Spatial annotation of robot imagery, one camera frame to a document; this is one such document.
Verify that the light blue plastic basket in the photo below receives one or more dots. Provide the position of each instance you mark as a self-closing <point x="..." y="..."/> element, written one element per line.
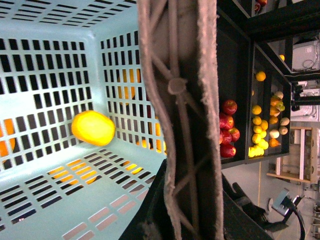
<point x="80" y="144"/>

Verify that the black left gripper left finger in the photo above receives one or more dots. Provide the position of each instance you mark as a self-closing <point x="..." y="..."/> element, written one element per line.
<point x="152" y="222"/>

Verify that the yellow lemon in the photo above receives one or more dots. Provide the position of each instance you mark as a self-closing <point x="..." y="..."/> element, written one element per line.
<point x="93" y="127"/>

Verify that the black fruit display shelf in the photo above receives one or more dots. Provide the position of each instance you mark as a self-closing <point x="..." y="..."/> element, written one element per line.
<point x="255" y="54"/>

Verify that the red apple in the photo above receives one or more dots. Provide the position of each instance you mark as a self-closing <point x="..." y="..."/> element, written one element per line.
<point x="229" y="107"/>

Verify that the brown basket handle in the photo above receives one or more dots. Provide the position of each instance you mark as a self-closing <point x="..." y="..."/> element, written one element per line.
<point x="178" y="54"/>

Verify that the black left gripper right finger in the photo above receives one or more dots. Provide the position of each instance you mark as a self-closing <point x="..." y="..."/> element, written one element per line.
<point x="242" y="219"/>

